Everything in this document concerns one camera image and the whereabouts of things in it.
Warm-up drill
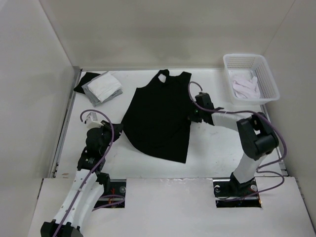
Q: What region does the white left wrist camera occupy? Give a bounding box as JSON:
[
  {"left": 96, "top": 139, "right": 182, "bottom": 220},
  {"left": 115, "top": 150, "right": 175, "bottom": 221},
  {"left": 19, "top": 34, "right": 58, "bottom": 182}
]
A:
[{"left": 84, "top": 112, "right": 102, "bottom": 129}]

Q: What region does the folded black tank top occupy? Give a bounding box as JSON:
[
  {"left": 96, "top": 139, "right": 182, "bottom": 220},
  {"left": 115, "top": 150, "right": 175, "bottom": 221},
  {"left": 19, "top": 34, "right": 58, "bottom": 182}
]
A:
[{"left": 74, "top": 72, "right": 100, "bottom": 94}]

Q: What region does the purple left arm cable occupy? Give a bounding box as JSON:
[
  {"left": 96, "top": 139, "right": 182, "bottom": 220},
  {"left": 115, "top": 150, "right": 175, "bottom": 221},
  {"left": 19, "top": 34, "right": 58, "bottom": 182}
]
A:
[{"left": 53, "top": 110, "right": 125, "bottom": 237}]

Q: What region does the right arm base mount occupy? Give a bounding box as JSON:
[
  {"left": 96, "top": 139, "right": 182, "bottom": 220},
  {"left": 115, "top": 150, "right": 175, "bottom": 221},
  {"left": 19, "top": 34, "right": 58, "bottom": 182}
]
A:
[{"left": 213, "top": 179, "right": 261, "bottom": 208}]

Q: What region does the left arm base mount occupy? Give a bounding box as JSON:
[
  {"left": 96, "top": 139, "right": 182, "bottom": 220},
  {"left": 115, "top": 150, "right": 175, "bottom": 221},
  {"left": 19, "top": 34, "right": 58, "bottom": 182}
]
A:
[{"left": 94, "top": 173, "right": 127, "bottom": 209}]

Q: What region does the folded white tank top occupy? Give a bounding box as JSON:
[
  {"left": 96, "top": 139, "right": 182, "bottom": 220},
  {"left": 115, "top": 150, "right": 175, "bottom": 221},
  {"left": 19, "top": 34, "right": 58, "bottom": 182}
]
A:
[{"left": 87, "top": 72, "right": 122, "bottom": 102}]

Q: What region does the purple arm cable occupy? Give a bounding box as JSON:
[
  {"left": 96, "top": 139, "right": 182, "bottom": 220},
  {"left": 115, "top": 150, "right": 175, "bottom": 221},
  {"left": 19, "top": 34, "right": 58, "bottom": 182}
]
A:
[
  {"left": 53, "top": 110, "right": 125, "bottom": 237},
  {"left": 187, "top": 81, "right": 288, "bottom": 202}
]

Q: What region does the white plastic basket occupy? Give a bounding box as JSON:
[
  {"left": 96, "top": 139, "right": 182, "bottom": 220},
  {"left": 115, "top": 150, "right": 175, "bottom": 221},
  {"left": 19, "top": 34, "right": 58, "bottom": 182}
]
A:
[{"left": 223, "top": 53, "right": 280, "bottom": 106}]

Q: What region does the white tank top in basket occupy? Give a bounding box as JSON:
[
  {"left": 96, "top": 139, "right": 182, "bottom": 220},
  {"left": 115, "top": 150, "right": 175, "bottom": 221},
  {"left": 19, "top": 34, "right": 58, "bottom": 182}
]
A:
[{"left": 230, "top": 74, "right": 261, "bottom": 99}]

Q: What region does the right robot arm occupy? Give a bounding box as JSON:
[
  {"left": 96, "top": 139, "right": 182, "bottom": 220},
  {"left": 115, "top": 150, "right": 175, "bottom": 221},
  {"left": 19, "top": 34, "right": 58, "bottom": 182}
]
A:
[{"left": 190, "top": 92, "right": 279, "bottom": 196}]

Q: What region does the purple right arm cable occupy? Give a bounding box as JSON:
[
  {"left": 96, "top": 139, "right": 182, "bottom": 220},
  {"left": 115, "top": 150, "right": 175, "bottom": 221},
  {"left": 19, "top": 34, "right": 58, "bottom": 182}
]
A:
[{"left": 187, "top": 81, "right": 288, "bottom": 202}]

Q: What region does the folded grey tank top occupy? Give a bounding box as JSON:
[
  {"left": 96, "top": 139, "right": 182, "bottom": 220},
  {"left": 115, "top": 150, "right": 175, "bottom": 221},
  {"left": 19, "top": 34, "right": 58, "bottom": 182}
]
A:
[{"left": 82, "top": 77, "right": 123, "bottom": 107}]

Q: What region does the black tank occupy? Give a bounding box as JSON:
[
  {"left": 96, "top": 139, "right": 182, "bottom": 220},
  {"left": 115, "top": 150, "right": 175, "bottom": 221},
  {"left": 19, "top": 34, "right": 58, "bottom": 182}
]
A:
[
  {"left": 74, "top": 72, "right": 100, "bottom": 94},
  {"left": 122, "top": 70, "right": 193, "bottom": 163}
]

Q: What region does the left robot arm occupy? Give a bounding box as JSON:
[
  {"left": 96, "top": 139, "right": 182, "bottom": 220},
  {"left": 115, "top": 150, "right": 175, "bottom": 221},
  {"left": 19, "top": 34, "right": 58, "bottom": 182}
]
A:
[{"left": 40, "top": 120, "right": 123, "bottom": 237}]

